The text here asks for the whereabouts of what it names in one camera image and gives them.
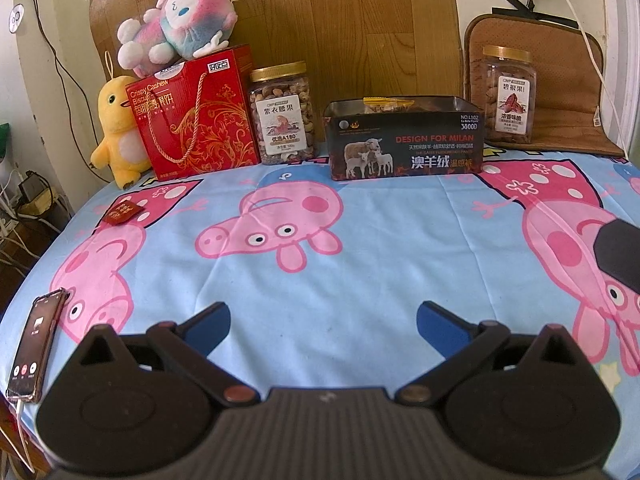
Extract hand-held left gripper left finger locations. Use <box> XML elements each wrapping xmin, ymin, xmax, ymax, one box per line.
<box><xmin>75</xmin><ymin>301</ymin><xmax>262</xmax><ymax>407</ymax></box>

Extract pecan jar with gold lid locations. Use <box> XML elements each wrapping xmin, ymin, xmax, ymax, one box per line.
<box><xmin>481</xmin><ymin>45</ymin><xmax>537</xmax><ymax>145</ymax></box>

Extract smartphone in clear case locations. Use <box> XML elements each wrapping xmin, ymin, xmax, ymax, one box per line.
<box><xmin>6</xmin><ymin>287</ymin><xmax>71</xmax><ymax>405</ymax></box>

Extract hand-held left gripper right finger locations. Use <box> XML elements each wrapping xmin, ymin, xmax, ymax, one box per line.
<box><xmin>397</xmin><ymin>301</ymin><xmax>576</xmax><ymax>407</ymax></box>

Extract white cloth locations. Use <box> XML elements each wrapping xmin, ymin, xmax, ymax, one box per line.
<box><xmin>619</xmin><ymin>0</ymin><xmax>640</xmax><ymax>161</ymax></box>

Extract black tin box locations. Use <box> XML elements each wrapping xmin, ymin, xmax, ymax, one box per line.
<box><xmin>322</xmin><ymin>95</ymin><xmax>485</xmax><ymax>182</ymax></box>

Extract tangle of white cables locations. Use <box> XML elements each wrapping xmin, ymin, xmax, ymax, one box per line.
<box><xmin>0</xmin><ymin>160</ymin><xmax>71</xmax><ymax>273</ymax></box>

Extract yellow duck plush toy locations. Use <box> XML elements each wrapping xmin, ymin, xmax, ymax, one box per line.
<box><xmin>90</xmin><ymin>51</ymin><xmax>153</xmax><ymax>191</ymax></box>

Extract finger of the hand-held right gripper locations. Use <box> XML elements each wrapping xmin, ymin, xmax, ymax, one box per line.
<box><xmin>594</xmin><ymin>219</ymin><xmax>640</xmax><ymax>281</ymax></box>

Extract black wall cable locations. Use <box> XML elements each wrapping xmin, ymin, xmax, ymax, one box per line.
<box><xmin>25</xmin><ymin>0</ymin><xmax>107</xmax><ymax>133</ymax></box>

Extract printed blue blanket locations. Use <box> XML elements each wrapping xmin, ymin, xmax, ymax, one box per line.
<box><xmin>0</xmin><ymin>145</ymin><xmax>640</xmax><ymax>480</ymax></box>

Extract pink and blue plush toy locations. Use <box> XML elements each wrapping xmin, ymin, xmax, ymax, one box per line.
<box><xmin>117</xmin><ymin>0</ymin><xmax>236</xmax><ymax>78</ymax></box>

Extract small red packet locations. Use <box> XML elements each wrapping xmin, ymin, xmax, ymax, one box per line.
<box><xmin>102</xmin><ymin>200</ymin><xmax>143</xmax><ymax>226</ymax></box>

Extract red gift box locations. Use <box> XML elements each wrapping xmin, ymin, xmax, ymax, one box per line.
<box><xmin>124</xmin><ymin>44</ymin><xmax>261</xmax><ymax>182</ymax></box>

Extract black strap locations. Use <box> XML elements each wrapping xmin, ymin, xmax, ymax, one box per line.
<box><xmin>495</xmin><ymin>0</ymin><xmax>542</xmax><ymax>21</ymax></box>

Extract wooden headboard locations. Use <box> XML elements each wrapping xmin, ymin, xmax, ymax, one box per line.
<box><xmin>87</xmin><ymin>0</ymin><xmax>465</xmax><ymax>161</ymax></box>

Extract grey power adapter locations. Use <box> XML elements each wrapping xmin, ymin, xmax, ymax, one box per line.
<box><xmin>17</xmin><ymin>170</ymin><xmax>56</xmax><ymax>212</ymax></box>

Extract cashew jar with gold lid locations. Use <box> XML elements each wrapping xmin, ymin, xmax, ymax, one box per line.
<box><xmin>248</xmin><ymin>61</ymin><xmax>317</xmax><ymax>166</ymax></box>

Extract brown seat cushion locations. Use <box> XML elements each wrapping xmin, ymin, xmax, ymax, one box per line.
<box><xmin>464</xmin><ymin>14</ymin><xmax>626</xmax><ymax>157</ymax></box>

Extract white phone cable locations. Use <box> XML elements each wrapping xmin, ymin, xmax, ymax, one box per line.
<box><xmin>14</xmin><ymin>399</ymin><xmax>37</xmax><ymax>475</ymax></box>

